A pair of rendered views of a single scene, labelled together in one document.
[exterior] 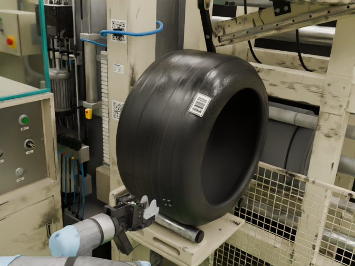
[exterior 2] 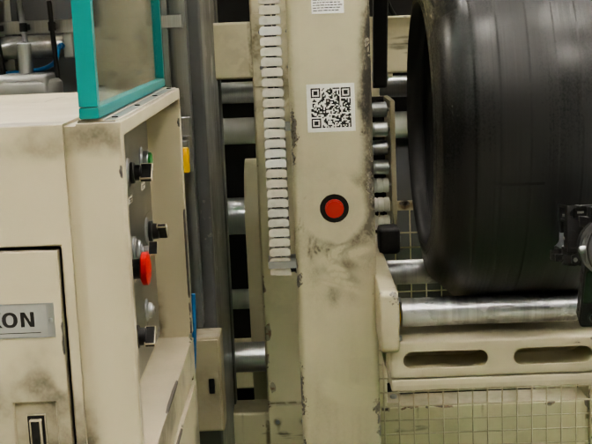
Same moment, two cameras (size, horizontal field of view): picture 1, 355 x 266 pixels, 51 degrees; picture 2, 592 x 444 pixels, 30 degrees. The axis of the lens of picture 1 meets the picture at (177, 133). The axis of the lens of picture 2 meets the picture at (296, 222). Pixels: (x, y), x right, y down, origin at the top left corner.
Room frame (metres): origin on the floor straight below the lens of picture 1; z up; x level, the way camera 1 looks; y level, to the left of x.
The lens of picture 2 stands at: (-0.04, 1.30, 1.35)
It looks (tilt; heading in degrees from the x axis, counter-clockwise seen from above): 10 degrees down; 324
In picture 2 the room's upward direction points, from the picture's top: 2 degrees counter-clockwise
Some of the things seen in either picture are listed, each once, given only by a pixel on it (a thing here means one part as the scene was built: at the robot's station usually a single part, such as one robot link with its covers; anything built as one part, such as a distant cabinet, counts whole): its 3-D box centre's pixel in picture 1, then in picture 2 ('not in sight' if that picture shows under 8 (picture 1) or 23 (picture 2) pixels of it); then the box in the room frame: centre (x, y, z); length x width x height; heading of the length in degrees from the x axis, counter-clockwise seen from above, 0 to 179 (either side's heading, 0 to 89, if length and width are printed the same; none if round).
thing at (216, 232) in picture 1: (181, 224); (486, 345); (1.23, -0.03, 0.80); 0.37 x 0.36 x 0.02; 143
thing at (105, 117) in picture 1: (110, 111); (277, 127); (1.39, 0.27, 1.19); 0.05 x 0.04 x 0.48; 143
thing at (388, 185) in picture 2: not in sight; (344, 173); (1.67, -0.09, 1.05); 0.20 x 0.15 x 0.30; 53
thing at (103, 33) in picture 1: (131, 29); not in sight; (1.37, 0.18, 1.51); 0.19 x 0.19 x 0.06; 53
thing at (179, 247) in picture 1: (158, 231); (501, 348); (1.12, 0.05, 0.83); 0.36 x 0.09 x 0.06; 53
